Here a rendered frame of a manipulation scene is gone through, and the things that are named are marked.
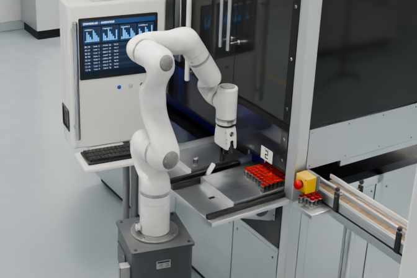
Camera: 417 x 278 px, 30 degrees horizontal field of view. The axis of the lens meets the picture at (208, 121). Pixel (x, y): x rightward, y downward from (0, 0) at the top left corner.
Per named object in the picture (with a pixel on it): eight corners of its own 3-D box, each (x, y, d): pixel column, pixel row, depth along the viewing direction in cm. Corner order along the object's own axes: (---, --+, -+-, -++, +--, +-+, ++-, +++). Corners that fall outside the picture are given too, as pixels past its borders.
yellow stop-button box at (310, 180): (308, 183, 334) (309, 168, 331) (318, 190, 329) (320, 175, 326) (293, 187, 330) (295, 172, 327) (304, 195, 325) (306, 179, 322)
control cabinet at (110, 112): (152, 122, 425) (153, -19, 394) (165, 136, 409) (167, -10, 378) (61, 136, 405) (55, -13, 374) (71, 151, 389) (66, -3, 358)
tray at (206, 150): (221, 139, 390) (221, 133, 389) (251, 160, 370) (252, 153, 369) (162, 154, 373) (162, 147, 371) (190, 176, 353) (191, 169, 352)
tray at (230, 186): (261, 167, 364) (262, 160, 363) (296, 190, 344) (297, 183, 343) (200, 183, 347) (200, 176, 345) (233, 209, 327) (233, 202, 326)
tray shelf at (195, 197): (216, 139, 395) (216, 136, 394) (303, 199, 341) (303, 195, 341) (131, 159, 370) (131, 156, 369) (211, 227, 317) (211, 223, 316)
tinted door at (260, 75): (234, 91, 360) (241, -35, 337) (291, 125, 327) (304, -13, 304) (233, 92, 360) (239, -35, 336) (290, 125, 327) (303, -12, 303)
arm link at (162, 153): (162, 154, 307) (185, 170, 296) (136, 163, 301) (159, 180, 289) (156, 34, 285) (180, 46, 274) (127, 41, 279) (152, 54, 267)
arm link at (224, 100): (210, 114, 315) (224, 121, 309) (211, 84, 310) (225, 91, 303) (226, 110, 320) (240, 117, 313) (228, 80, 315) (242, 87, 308)
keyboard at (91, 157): (155, 141, 402) (155, 137, 401) (165, 152, 390) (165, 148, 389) (80, 154, 386) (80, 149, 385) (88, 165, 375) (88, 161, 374)
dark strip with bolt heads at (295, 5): (279, 165, 339) (295, -14, 307) (285, 170, 336) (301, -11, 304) (277, 166, 339) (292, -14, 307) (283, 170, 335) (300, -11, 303)
